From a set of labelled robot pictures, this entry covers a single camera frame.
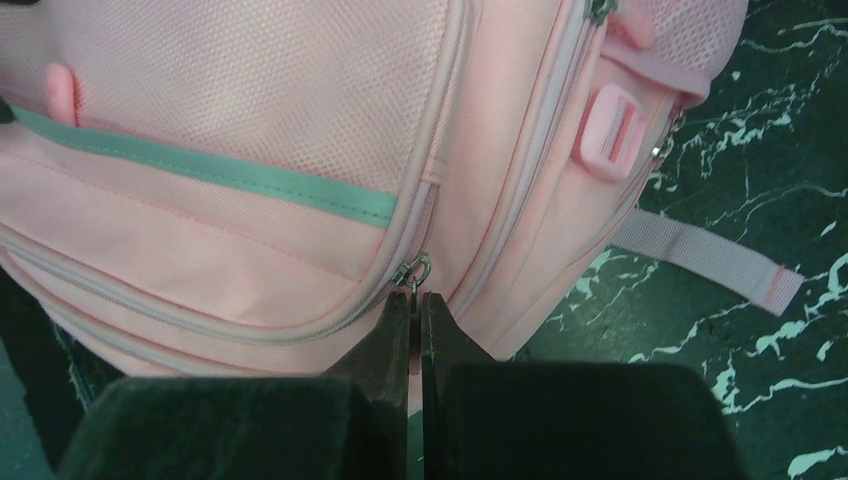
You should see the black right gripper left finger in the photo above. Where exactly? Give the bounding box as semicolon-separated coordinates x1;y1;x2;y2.
59;293;410;479

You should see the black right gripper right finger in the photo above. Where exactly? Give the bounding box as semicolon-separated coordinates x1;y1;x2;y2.
420;293;750;479

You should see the pink student backpack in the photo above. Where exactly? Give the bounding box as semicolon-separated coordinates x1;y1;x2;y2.
1;1;802;376

